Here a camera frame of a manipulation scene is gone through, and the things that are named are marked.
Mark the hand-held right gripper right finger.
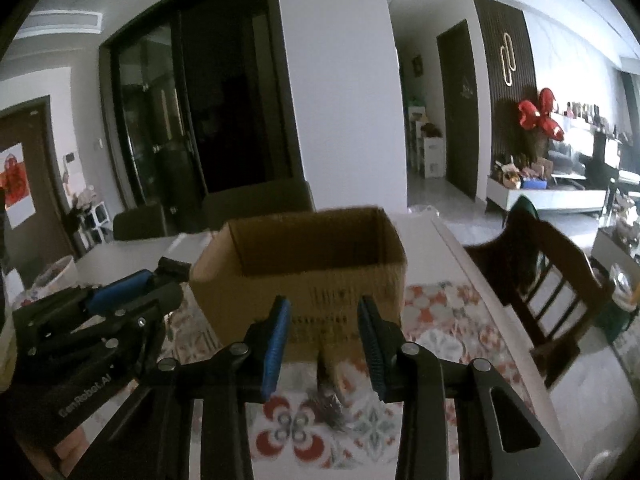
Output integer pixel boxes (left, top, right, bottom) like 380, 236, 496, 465
357, 295, 573, 480

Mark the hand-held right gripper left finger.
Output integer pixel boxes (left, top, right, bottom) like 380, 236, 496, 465
75, 296, 292, 480

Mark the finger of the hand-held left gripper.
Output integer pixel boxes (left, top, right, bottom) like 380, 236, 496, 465
156, 256, 193, 283
84, 269, 185, 333

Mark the dark green snack packet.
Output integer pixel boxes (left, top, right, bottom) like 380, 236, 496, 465
306, 350, 351, 431

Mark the brown cardboard box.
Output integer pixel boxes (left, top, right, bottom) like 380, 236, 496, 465
189, 206, 407, 365

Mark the dark green upholstered chair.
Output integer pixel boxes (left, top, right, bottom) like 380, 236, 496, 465
202, 179, 316, 233
113, 202, 168, 242

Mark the white woven basket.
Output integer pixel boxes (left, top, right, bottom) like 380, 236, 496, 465
31, 255, 81, 301

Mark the floral patterned tablecloth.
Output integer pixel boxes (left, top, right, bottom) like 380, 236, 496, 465
150, 280, 536, 471

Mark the dark glass sliding door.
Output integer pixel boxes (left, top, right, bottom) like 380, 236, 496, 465
99, 0, 306, 211

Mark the dark wooden slatted chair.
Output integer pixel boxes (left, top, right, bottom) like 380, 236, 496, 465
464, 207, 617, 391

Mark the white storage box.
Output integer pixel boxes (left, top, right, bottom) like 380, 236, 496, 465
419, 136, 446, 180

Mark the green backed chair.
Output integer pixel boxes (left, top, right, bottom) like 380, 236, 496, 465
505, 195, 543, 241

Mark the white low cabinet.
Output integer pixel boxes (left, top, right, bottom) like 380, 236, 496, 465
486, 172, 608, 216

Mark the dark wooden door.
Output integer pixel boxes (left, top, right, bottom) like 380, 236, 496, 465
436, 19, 480, 203

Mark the red flower decoration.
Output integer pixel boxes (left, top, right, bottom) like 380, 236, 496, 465
517, 87, 566, 143

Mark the red wall poster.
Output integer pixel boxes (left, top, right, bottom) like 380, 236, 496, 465
0, 142, 37, 228

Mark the dark slatted wall panel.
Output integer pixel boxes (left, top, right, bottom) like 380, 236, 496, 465
472, 0, 540, 171

